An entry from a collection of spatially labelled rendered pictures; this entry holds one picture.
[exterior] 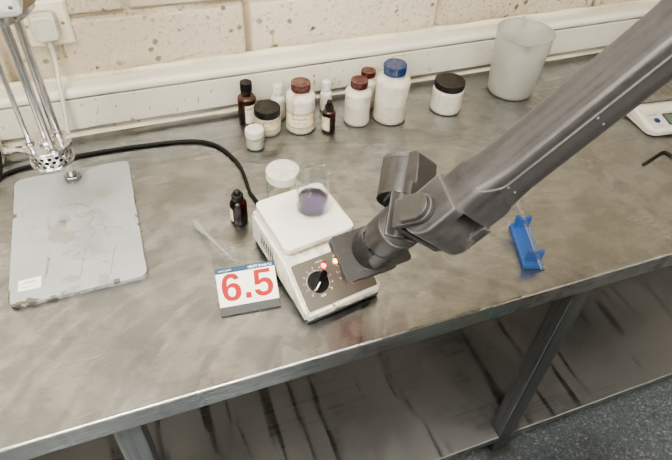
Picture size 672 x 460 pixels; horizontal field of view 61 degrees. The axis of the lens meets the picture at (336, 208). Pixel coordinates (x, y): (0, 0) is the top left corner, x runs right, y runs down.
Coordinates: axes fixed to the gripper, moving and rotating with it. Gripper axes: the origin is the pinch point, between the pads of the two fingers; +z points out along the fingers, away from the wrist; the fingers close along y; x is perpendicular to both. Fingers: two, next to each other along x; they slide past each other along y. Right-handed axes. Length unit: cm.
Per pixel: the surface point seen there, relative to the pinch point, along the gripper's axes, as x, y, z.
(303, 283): 0.1, 7.7, 1.2
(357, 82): -36.5, -22.9, 15.8
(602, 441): 60, -70, 58
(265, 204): -14.3, 7.6, 5.1
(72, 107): -51, 30, 28
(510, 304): 14.6, -22.3, -0.6
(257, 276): -4.0, 12.6, 6.2
